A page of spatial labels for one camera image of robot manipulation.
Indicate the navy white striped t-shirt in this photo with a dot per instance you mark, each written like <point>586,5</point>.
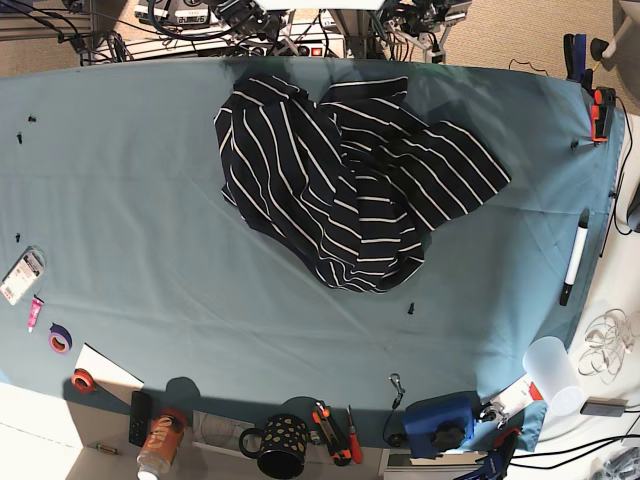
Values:
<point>353,184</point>

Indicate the black mug with yellow leaves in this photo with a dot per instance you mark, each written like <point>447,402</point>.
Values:
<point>279,448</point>

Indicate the red handled screwdriver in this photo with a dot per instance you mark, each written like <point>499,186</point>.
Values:
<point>355,448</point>

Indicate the white power strip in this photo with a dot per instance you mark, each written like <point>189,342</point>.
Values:
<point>317,38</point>

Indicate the orange black utility knife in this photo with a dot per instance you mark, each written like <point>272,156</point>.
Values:
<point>335,440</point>

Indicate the blister pack with red label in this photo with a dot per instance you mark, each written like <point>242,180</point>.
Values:
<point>22,276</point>

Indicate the white black marker pen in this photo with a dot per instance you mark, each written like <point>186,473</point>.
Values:
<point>575,257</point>

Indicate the pink small tube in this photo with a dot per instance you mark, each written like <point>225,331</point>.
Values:
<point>35,309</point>

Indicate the red black table clamp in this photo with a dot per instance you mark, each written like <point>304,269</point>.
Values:
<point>601,113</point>

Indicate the orange tape roll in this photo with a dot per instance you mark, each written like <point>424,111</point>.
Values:
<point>82,381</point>

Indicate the purple tape roll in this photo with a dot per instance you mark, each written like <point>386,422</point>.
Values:
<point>59,339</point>

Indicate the blue clamp device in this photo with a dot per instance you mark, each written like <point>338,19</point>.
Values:
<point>438,425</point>

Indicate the orange drink bottle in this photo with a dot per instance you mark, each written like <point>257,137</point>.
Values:
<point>161,444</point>

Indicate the grey flat adapter box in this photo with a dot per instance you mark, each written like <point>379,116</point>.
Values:
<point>601,407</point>

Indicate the white red card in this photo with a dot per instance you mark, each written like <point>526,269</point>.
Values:
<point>516,397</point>

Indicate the blue black spring clamp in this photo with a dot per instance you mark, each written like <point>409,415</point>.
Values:
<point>574,48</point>

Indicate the teal table cloth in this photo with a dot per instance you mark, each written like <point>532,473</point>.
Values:
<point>114,172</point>

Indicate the white paper sheet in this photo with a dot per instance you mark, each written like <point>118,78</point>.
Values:
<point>106,373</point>

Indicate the black remote control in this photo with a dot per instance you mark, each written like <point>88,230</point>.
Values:
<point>139,417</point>

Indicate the translucent plastic cup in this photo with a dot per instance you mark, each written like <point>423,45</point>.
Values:
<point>547,362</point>

